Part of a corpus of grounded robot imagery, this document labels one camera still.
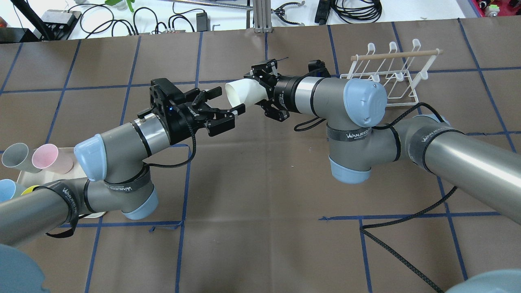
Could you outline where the pink plastic cup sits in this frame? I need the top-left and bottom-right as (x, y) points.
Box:
(31, 144), (74, 174)

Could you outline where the metal reacher grabber tool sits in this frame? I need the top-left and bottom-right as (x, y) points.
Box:
(171, 0), (305, 26)

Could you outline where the grey plastic cup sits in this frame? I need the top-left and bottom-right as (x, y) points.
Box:
(2, 142), (42, 174)

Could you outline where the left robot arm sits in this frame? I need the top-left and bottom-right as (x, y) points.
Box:
(0, 78), (246, 293)

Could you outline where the coiled black cable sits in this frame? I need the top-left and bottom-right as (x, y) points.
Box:
(331, 0), (383, 24)

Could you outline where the yellow plastic cup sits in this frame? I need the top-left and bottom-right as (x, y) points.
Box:
(21, 185), (39, 195)

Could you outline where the aluminium frame post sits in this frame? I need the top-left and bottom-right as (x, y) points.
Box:
(252, 0), (272, 33)

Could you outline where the cream plastic tray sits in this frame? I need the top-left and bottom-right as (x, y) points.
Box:
(16, 146), (107, 219)

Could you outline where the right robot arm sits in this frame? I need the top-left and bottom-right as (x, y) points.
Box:
(226, 59), (520, 293)

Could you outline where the light blue cup at edge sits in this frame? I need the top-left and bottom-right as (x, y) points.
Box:
(0, 179), (27, 203)

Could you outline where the cream white plastic cup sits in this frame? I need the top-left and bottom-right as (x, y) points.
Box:
(225, 79), (268, 107)

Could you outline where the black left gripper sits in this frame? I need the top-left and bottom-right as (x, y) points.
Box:
(138, 78), (246, 145)

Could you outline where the black power adapter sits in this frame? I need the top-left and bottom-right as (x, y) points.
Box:
(196, 12), (210, 32)

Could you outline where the red parts bin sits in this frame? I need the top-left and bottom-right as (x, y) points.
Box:
(468, 0), (521, 17)

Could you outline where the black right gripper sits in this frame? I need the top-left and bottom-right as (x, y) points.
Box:
(243, 59), (304, 122)

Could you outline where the white wire cup rack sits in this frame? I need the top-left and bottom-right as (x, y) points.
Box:
(340, 39), (444, 107)

